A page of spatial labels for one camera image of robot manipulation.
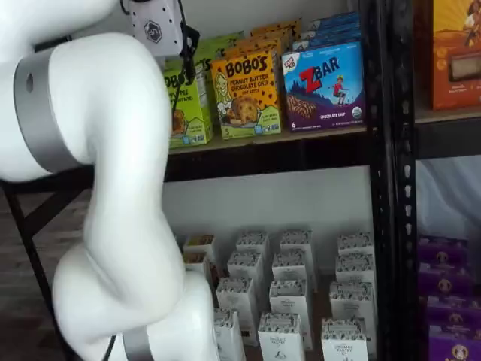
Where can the blue Zbar chocolate chip box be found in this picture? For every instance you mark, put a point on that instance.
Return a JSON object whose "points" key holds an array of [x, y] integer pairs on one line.
{"points": [[323, 94], [338, 39], [336, 20], [334, 31]]}

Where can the green Bobo's apple pie box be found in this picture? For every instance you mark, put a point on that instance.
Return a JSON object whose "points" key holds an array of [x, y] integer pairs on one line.
{"points": [[188, 124], [210, 52], [233, 36], [221, 44]]}

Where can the white organic pantry carton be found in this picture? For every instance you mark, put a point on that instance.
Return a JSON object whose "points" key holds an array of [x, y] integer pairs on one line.
{"points": [[355, 244], [235, 297], [244, 267], [280, 342], [287, 301], [231, 338], [351, 301], [343, 344], [355, 270], [297, 242], [251, 242], [289, 269]]}

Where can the black metal table frame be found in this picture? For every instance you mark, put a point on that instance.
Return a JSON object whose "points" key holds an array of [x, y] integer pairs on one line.
{"points": [[36, 263]]}

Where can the large orange cardboard box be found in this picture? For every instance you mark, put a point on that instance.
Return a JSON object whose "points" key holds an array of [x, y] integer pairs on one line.
{"points": [[458, 37]]}

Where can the wooden shelf board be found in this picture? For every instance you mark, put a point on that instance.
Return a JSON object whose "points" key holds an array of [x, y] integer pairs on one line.
{"points": [[451, 116], [300, 134]]}

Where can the small yellow white box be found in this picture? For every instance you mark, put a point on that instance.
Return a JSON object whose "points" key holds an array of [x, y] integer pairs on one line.
{"points": [[195, 263], [199, 244]]}

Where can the white plastic sheet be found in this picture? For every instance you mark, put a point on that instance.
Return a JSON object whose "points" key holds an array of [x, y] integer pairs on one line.
{"points": [[447, 195]]}

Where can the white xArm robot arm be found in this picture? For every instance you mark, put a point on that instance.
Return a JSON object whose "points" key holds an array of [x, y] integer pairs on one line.
{"points": [[112, 150]]}

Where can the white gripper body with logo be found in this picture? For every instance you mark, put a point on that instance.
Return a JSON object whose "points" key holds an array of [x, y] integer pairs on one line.
{"points": [[158, 26]]}

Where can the yellow Bobo's peanut butter box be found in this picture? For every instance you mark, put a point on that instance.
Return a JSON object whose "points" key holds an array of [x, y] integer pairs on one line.
{"points": [[278, 24], [270, 34], [248, 105], [259, 46]]}

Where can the purple snack box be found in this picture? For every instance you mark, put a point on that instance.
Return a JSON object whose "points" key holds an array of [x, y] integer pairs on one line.
{"points": [[454, 312], [454, 346], [443, 250], [445, 280]]}

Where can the white cartons on lower shelf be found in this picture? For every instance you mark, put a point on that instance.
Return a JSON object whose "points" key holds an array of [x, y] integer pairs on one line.
{"points": [[321, 301]]}

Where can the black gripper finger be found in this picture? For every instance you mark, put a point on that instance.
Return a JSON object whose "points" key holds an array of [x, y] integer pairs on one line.
{"points": [[191, 41]]}

